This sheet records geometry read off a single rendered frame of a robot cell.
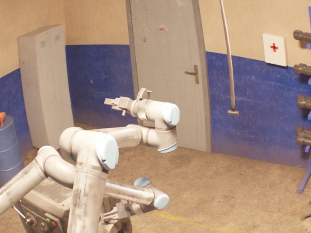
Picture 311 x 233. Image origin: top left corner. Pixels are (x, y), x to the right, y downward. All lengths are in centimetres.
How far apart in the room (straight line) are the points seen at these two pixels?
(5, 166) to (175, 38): 279
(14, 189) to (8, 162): 331
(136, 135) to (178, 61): 352
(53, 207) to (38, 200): 15
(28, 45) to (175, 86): 215
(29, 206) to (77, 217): 131
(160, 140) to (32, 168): 63
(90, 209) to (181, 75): 417
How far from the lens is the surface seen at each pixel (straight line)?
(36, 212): 266
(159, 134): 194
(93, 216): 143
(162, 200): 213
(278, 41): 459
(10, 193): 198
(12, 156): 527
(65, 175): 186
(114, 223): 244
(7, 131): 516
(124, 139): 185
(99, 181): 143
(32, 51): 565
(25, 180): 197
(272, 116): 507
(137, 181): 226
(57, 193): 257
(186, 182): 508
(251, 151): 541
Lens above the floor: 266
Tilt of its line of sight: 23 degrees down
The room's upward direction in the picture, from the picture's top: 6 degrees counter-clockwise
